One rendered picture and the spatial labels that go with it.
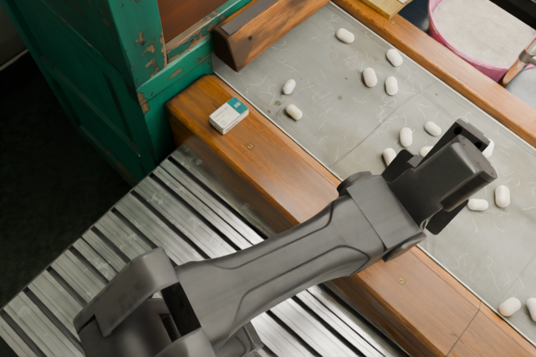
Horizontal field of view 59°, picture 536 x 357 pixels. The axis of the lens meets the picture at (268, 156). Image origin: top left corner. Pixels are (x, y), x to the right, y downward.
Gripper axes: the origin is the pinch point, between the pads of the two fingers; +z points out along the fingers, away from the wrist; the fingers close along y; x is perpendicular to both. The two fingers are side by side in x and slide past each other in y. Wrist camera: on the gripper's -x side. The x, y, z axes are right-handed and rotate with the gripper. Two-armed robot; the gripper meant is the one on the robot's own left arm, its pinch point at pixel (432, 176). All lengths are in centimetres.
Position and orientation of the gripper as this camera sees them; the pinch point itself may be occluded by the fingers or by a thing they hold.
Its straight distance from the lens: 71.5
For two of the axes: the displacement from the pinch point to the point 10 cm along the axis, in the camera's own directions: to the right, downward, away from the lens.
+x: -5.0, 7.5, 4.4
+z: 4.8, -1.8, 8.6
